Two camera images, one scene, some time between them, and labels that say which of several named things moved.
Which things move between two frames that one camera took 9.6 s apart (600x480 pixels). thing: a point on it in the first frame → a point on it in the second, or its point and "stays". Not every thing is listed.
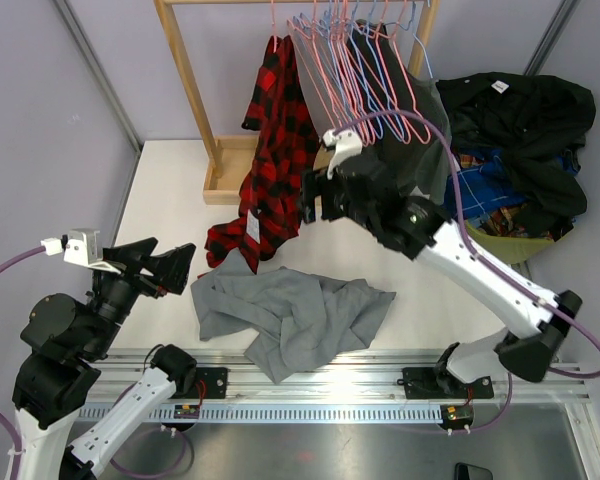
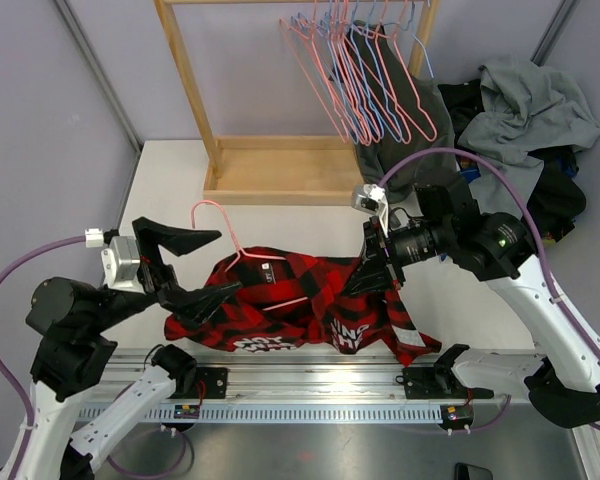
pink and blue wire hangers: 359,71 stays
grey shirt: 296,319 → 527,108
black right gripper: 316,185 → 378,271
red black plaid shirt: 285,147 → 288,301
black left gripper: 170,268 → 159,278
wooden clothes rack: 225,158 stays
